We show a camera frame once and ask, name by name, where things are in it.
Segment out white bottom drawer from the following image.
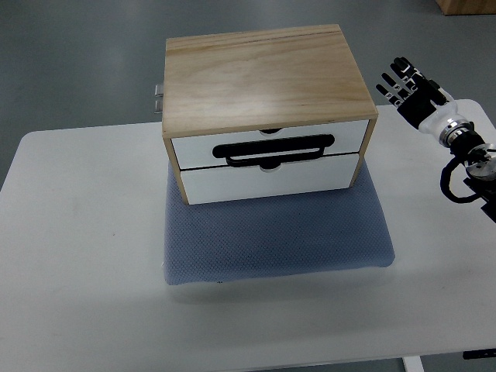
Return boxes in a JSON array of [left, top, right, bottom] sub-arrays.
[[181, 153, 360, 205]]

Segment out white table leg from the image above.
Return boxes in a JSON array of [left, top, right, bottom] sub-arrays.
[[402, 356, 425, 372]]

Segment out blue grey mesh mat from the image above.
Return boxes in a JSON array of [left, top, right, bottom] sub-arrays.
[[164, 167, 395, 285]]

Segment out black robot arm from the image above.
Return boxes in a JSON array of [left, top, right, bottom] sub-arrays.
[[439, 121, 495, 220]]

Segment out metal clamp behind cabinet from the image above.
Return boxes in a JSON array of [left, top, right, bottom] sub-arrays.
[[154, 84, 164, 114]]

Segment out wooden box top corner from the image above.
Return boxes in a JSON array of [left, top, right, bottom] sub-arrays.
[[436, 0, 496, 16]]

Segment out wooden drawer cabinet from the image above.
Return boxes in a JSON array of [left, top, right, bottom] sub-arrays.
[[162, 25, 378, 205]]

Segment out black table control panel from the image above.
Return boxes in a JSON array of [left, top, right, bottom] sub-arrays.
[[463, 348, 496, 360]]

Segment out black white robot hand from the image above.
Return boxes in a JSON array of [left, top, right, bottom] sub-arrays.
[[376, 57, 474, 147]]

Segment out white top drawer black handle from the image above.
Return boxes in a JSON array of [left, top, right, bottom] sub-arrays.
[[172, 119, 368, 170]]

